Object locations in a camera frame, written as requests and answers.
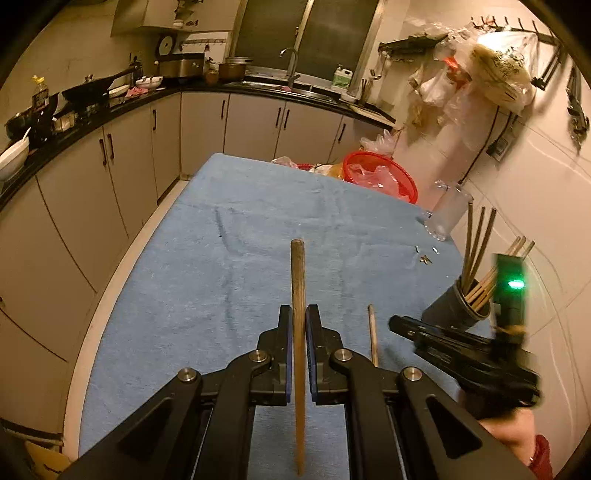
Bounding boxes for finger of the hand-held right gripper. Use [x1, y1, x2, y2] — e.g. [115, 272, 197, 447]
[389, 315, 491, 350]
[413, 344, 468, 385]

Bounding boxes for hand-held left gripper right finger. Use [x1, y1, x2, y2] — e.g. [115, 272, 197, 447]
[306, 305, 536, 480]

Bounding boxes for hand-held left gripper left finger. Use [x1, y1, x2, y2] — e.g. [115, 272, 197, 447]
[60, 305, 293, 480]

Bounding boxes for dark cylindrical utensil holder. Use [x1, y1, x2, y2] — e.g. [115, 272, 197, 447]
[421, 277, 492, 333]

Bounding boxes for wooden chopstick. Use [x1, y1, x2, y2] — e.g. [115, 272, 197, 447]
[368, 304, 380, 368]
[475, 240, 536, 312]
[466, 236, 522, 301]
[290, 239, 306, 476]
[471, 237, 528, 308]

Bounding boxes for dark chopstick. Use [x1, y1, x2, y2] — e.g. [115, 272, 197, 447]
[468, 208, 498, 294]
[462, 203, 474, 291]
[465, 206, 485, 291]

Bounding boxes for person's right hand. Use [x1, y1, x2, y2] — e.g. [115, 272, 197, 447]
[480, 408, 537, 463]

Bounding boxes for clear glass mug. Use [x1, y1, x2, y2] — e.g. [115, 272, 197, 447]
[424, 180, 474, 241]

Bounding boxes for blue table cloth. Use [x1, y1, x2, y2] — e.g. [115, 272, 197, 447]
[78, 153, 492, 478]

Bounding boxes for red plastic basket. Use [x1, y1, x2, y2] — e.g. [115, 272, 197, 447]
[344, 151, 419, 205]

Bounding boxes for pink plastic bag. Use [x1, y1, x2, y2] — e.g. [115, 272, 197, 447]
[347, 162, 402, 197]

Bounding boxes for yellow plastic bag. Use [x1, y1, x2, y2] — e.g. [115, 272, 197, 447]
[309, 162, 347, 180]

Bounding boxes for white red plastic bag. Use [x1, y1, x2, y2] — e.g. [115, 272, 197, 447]
[360, 129, 399, 158]

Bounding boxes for cutting board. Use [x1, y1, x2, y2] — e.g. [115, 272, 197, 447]
[347, 102, 397, 124]

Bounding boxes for clear hanging plastic bags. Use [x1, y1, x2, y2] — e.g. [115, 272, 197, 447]
[409, 34, 478, 139]

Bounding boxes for base kitchen cabinets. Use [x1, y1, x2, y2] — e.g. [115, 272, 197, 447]
[0, 90, 393, 444]

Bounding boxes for kitchen sink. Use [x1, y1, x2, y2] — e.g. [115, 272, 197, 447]
[242, 79, 338, 103]

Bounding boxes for green label detergent bottle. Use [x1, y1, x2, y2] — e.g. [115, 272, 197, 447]
[331, 64, 352, 92]

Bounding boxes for black metal clamp tool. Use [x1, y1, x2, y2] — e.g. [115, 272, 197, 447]
[566, 65, 591, 148]

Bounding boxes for hanging bag of buns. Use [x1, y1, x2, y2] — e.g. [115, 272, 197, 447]
[471, 30, 540, 114]

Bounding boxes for metal faucet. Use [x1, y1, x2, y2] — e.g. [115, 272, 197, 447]
[279, 47, 302, 89]

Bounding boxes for black kitchen countertop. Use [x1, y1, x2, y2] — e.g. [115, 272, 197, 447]
[0, 76, 397, 213]

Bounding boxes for brown cooking pot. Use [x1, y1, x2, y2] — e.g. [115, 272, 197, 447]
[218, 56, 254, 84]

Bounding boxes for black hanging tool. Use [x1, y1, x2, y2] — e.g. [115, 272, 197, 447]
[531, 41, 568, 90]

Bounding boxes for kitchen window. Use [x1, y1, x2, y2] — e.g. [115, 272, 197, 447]
[230, 0, 386, 81]

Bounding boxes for steel rice cooker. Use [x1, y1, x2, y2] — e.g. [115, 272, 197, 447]
[158, 53, 205, 80]

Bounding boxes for black wok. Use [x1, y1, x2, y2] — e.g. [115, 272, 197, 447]
[61, 65, 141, 104]

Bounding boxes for large white bowl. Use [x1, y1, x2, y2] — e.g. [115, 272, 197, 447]
[0, 128, 32, 182]

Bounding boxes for black pot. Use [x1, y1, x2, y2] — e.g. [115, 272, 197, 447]
[6, 95, 61, 139]

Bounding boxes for yellow cap oil bottle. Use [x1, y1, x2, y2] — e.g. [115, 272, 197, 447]
[31, 75, 51, 109]

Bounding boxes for black power cable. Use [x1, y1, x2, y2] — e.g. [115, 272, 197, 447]
[459, 106, 502, 185]

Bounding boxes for wall socket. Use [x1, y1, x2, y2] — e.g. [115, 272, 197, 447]
[487, 134, 513, 160]

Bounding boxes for wall utensil rack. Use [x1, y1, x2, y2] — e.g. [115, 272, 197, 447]
[378, 34, 448, 54]

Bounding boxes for upper wall cabinets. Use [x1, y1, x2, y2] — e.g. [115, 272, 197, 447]
[111, 0, 245, 37]

